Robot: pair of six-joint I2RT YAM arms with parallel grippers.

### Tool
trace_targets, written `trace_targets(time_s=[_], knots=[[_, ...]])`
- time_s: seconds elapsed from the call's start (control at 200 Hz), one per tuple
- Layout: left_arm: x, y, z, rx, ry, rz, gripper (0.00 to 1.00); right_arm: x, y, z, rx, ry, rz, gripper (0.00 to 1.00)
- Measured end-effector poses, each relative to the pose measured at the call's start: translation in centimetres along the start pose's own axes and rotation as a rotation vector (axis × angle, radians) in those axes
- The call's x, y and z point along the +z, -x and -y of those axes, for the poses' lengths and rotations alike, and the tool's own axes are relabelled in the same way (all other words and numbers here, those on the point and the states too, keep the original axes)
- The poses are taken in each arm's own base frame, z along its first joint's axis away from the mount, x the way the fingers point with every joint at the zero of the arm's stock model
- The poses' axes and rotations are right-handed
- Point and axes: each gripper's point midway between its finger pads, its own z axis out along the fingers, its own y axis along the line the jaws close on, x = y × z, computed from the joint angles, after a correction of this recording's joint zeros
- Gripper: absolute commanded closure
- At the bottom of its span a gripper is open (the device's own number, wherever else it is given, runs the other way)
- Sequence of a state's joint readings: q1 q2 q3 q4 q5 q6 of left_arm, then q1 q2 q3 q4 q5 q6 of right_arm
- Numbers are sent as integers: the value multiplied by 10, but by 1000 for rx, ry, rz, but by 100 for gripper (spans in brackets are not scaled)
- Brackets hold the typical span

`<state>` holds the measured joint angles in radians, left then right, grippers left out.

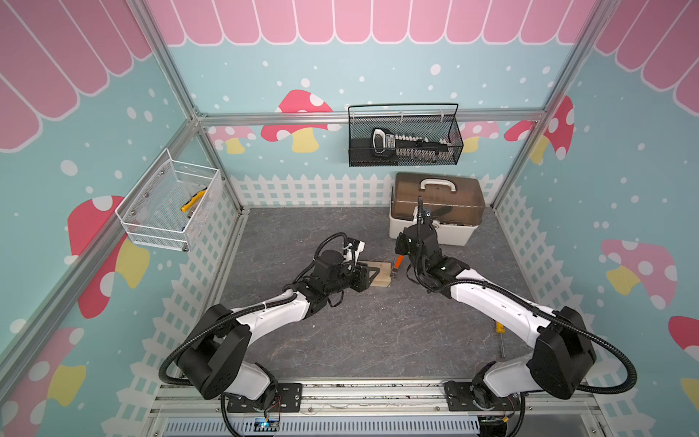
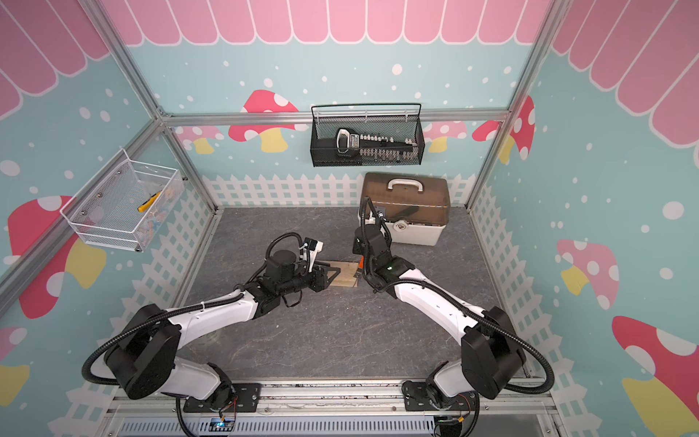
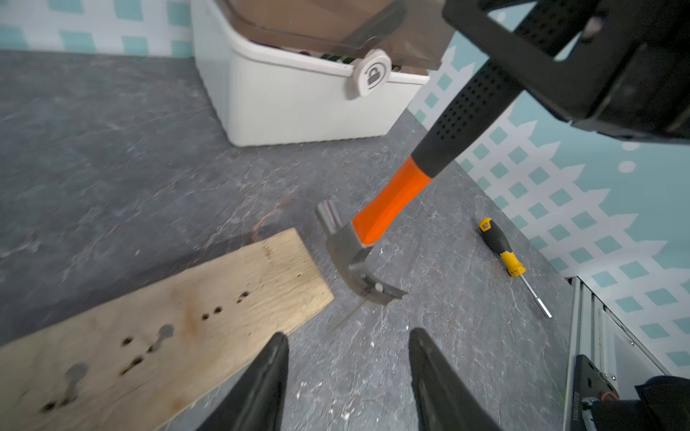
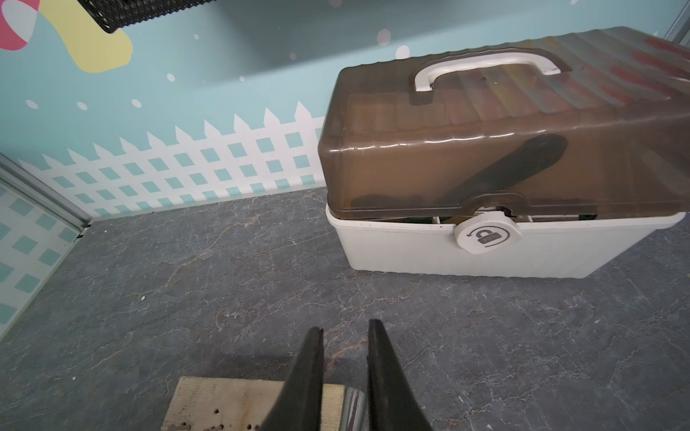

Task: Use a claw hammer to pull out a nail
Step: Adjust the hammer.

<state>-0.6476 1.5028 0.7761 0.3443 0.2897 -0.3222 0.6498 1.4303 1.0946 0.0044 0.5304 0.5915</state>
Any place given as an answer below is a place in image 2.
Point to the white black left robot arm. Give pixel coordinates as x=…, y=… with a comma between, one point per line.
x=143, y=359

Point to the white wire mesh basket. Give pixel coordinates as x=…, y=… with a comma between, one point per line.
x=105, y=213

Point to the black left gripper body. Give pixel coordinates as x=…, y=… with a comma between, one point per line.
x=314, y=280

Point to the wooden block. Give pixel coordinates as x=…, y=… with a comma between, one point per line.
x=350, y=274

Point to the aluminium front rail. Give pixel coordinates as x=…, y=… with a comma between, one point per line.
x=278, y=397

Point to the yellow tool in white basket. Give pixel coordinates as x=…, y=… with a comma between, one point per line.
x=145, y=206

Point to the small green circuit board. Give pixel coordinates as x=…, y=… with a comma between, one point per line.
x=222, y=425

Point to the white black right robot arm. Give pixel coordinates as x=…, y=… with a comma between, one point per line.
x=491, y=353

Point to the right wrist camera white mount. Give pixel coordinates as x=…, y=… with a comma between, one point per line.
x=368, y=214

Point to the socket set in black basket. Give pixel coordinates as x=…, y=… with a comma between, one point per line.
x=371, y=149

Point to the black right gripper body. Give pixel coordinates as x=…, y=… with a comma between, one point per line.
x=369, y=270

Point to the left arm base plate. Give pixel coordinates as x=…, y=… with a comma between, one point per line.
x=236, y=397

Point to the black wire mesh basket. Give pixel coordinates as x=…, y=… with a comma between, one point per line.
x=397, y=120

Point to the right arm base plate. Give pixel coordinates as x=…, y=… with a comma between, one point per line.
x=423, y=396

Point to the white storage box brown lid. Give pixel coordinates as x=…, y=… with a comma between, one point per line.
x=416, y=208

